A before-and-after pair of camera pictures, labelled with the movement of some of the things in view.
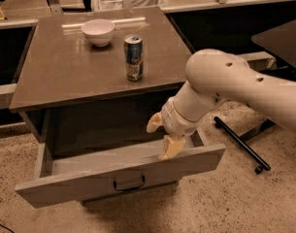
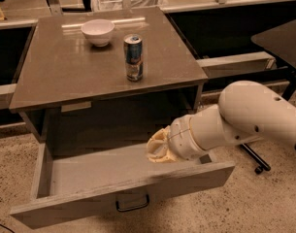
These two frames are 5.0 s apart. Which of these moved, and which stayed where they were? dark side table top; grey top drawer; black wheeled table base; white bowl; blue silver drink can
Moved: grey top drawer
Stayed: white bowl; dark side table top; black wheeled table base; blue silver drink can
